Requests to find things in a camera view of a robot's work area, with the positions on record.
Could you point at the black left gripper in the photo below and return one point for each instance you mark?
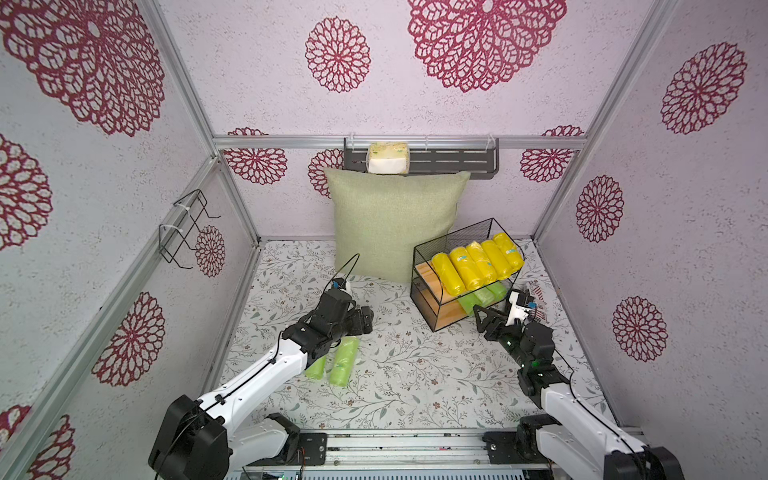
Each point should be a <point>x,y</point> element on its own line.
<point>359,327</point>

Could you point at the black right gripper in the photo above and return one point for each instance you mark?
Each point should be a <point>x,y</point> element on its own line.
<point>501,327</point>

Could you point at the green roll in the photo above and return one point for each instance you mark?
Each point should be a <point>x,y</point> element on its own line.
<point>317,370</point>
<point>344,361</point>
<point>484,297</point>
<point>499,290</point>

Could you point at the green roll diagonal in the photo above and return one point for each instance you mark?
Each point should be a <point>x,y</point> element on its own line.
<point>468,302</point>

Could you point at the yellow roll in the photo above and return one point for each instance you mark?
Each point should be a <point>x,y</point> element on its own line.
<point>466,268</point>
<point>497,259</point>
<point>510,250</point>
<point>447,274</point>
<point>483,264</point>

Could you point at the green roll front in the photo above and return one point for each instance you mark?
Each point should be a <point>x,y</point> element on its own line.
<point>484,297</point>

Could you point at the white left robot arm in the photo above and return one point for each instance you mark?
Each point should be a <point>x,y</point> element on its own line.
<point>205,438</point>

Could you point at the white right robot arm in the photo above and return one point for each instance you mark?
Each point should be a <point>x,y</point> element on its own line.
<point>569,432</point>

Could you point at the green cushion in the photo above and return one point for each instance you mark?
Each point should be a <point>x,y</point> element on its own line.
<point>382,218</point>

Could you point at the white yellow sponge pack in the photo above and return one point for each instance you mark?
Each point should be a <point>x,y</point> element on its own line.
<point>388,158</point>

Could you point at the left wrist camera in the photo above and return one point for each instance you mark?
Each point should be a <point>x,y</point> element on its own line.
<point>341,283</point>

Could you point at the metal base rail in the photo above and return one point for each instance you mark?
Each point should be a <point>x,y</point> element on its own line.
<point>429,454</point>

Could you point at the grey wall rack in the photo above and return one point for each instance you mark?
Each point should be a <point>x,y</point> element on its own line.
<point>482,164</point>

